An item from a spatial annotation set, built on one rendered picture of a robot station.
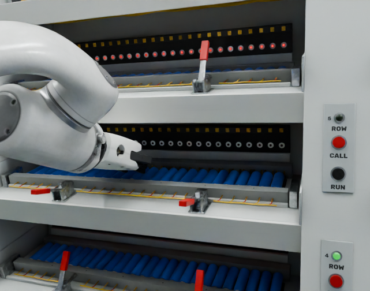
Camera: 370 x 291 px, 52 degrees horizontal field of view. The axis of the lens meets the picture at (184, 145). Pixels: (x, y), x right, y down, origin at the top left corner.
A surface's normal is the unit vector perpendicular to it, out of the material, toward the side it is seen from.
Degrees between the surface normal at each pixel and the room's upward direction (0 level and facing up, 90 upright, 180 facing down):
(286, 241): 109
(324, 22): 90
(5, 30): 43
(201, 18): 90
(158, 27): 90
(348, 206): 90
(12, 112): 78
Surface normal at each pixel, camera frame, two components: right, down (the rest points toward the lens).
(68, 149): 0.71, 0.60
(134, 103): -0.33, 0.31
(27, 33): 0.31, -0.75
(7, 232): 0.94, 0.02
